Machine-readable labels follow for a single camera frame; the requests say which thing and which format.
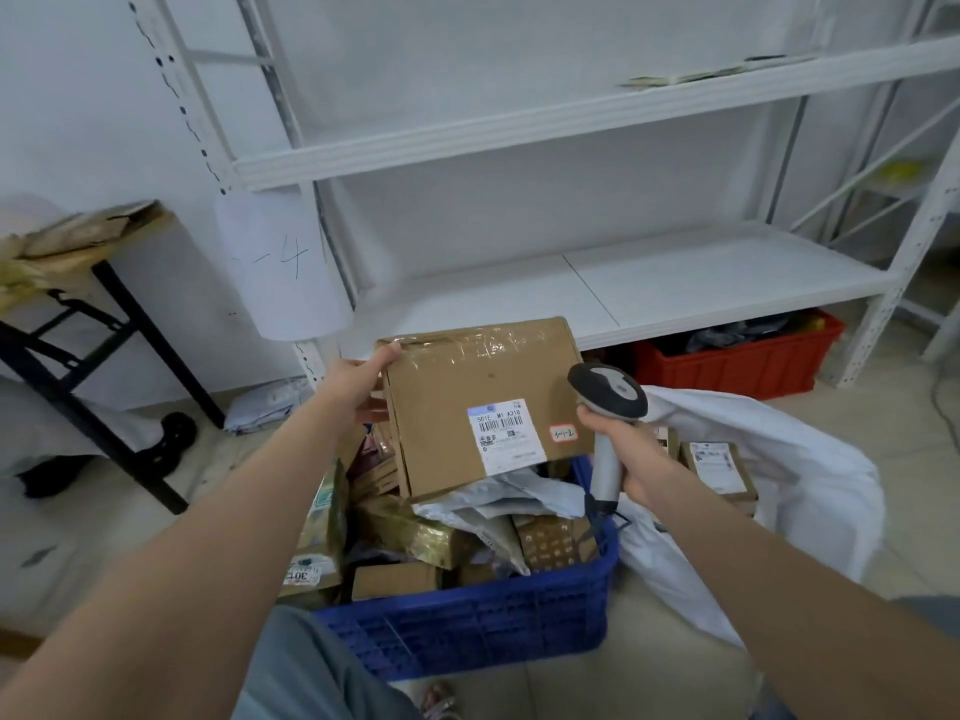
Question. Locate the red plastic crate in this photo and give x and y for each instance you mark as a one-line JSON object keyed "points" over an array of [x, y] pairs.
{"points": [[735, 374]]}

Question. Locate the yellow packet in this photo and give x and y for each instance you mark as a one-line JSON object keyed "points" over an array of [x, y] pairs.
{"points": [[816, 322]]}

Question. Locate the white paper sign sheet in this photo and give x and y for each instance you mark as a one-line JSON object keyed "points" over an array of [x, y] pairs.
{"points": [[285, 269]]}

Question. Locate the large cardboard box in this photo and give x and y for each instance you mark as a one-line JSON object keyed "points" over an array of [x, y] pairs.
{"points": [[450, 412]]}

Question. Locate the white woven sack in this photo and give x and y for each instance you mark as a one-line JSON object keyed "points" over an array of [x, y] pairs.
{"points": [[810, 479]]}

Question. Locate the person's left hand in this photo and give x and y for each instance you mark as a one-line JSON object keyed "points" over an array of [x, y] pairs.
{"points": [[352, 389]]}

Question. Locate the person's left forearm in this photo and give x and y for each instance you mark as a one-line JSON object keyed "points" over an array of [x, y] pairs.
{"points": [[187, 577]]}

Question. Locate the wooden chair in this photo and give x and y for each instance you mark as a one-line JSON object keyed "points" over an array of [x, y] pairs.
{"points": [[15, 644]]}

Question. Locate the brown parcel with white label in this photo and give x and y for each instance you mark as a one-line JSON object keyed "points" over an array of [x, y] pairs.
{"points": [[720, 472]]}

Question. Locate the person's right forearm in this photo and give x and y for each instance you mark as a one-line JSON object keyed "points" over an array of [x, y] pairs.
{"points": [[787, 607]]}

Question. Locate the pile of parcels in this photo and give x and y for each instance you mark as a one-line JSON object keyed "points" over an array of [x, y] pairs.
{"points": [[405, 532]]}

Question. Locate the person's right hand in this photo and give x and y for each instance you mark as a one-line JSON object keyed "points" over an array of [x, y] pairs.
{"points": [[641, 461]]}

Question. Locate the yellow item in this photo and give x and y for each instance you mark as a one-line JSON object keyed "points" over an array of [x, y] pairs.
{"points": [[904, 172]]}

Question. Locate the grey handheld barcode scanner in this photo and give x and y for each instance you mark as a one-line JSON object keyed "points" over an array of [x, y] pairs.
{"points": [[611, 389]]}

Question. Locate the small brown cardboard parcel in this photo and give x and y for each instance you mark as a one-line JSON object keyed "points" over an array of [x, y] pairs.
{"points": [[667, 442]]}

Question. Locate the person's left leg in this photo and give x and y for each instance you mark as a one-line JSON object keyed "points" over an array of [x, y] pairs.
{"points": [[315, 674]]}

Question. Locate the white metal shelf rack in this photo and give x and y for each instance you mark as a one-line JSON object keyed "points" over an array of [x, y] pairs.
{"points": [[525, 292], [941, 337]]}

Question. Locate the crumpled yellowish paper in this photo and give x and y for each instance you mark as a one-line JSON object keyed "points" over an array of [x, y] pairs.
{"points": [[22, 281]]}

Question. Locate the stack of flattened cardboard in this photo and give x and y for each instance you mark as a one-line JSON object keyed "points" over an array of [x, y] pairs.
{"points": [[82, 230]]}

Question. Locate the grey plastic mailer bag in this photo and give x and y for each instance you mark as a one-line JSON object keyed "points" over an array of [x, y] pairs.
{"points": [[266, 404]]}

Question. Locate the blue plastic crate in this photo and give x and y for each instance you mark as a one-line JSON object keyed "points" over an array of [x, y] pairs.
{"points": [[487, 622]]}

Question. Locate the wooden folding table black legs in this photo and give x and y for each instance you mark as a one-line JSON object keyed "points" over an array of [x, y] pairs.
{"points": [[161, 344]]}

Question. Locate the person's sandal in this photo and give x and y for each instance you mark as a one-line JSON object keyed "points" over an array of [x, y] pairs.
{"points": [[441, 704]]}

